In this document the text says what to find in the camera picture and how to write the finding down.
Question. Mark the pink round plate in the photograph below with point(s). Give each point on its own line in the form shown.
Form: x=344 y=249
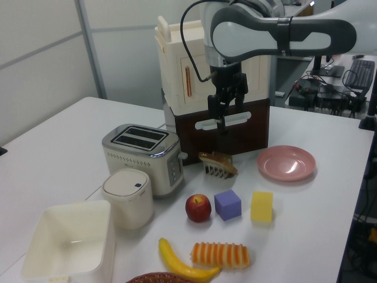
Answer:
x=285 y=163

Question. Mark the brown toast rack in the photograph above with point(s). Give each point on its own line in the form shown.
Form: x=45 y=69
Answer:
x=213 y=172

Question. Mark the chrome and cream toaster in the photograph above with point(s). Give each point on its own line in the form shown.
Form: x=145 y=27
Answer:
x=138 y=165

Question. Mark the yellow foam cube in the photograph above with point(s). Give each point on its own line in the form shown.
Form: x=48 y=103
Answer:
x=261 y=206

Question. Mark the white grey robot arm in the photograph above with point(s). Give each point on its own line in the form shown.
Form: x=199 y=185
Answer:
x=250 y=38

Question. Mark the small cream lidded bin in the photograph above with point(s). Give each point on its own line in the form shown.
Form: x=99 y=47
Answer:
x=126 y=200

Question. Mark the black keyboard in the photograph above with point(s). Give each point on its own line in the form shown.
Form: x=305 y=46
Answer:
x=360 y=72

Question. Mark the purple foam cube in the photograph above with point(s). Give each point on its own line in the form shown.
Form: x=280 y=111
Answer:
x=227 y=206

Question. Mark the cream plastic open box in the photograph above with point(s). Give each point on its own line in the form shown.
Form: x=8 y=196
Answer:
x=67 y=247

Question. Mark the cream bread cabinet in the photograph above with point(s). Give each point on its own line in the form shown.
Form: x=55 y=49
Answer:
x=172 y=73

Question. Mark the dark brown cabinet base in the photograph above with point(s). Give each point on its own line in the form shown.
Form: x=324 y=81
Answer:
x=253 y=138

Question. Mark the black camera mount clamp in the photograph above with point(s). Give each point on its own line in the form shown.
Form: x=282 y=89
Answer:
x=368 y=122

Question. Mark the brown wicker basket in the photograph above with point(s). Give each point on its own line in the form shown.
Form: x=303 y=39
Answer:
x=156 y=277

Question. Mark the orange striped bread loaf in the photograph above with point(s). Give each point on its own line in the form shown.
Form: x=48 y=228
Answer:
x=221 y=255

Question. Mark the yellow banana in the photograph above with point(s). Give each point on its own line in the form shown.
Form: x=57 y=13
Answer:
x=173 y=259

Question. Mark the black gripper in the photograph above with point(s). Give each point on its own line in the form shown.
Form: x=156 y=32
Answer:
x=228 y=78

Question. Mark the black monitor stand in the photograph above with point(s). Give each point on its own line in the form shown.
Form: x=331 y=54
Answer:
x=325 y=69

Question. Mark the brown crust bread slice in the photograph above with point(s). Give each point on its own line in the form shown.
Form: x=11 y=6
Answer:
x=219 y=163

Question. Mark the red apple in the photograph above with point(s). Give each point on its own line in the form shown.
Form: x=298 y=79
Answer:
x=198 y=208

